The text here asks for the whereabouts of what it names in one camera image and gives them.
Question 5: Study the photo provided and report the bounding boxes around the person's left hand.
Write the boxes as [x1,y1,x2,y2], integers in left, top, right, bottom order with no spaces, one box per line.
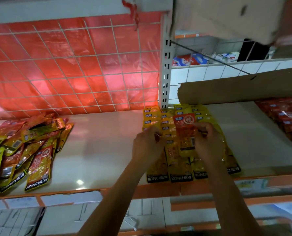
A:
[132,126,166,167]

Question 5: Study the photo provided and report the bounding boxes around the person's right hand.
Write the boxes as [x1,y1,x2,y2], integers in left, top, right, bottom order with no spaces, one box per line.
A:
[192,122,226,165]

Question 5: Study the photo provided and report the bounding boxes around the orange snack packet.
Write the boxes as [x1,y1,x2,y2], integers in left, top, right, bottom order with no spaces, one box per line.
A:
[173,113,198,157]

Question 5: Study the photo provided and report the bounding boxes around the person's left forearm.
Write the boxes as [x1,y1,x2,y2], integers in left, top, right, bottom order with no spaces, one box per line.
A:
[77,158,159,236]

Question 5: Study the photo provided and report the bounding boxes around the person's right forearm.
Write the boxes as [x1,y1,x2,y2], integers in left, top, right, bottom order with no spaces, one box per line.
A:
[205,158,264,236]

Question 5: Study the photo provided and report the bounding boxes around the rows of yellow snack packets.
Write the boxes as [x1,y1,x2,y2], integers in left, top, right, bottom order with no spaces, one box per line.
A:
[142,104,242,183]

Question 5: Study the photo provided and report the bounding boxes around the orange shelf edge strip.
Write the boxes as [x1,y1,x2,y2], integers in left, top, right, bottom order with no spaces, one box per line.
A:
[0,173,292,202]

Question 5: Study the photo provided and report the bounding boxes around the white shelf board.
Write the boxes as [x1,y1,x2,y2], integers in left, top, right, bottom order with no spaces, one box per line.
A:
[0,102,292,198]

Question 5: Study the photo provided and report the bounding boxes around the brown cardboard flap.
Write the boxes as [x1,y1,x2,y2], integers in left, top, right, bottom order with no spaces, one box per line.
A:
[177,66,292,105]

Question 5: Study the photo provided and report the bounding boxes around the white slotted shelf upright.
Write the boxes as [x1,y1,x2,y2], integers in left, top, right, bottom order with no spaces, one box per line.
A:
[159,12,174,109]

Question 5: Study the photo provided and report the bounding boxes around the blue white packets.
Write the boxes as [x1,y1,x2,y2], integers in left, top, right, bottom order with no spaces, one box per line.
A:
[173,53,209,67]

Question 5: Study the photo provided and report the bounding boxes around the pile of red snack packets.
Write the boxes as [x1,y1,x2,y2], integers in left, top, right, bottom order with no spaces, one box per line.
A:
[254,97,292,152]

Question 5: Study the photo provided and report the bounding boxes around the red plastic sheet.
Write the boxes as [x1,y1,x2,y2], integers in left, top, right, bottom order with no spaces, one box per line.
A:
[0,12,162,121]

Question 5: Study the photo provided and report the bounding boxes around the large cardboard box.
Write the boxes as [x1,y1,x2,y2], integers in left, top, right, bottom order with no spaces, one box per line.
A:
[172,0,288,45]

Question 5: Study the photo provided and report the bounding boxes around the pile of mixed snack packets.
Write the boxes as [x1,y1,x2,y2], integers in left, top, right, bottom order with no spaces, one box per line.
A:
[0,113,74,193]

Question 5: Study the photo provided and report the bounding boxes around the white wire grid panel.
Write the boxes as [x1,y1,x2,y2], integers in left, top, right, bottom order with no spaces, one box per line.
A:
[0,12,167,118]

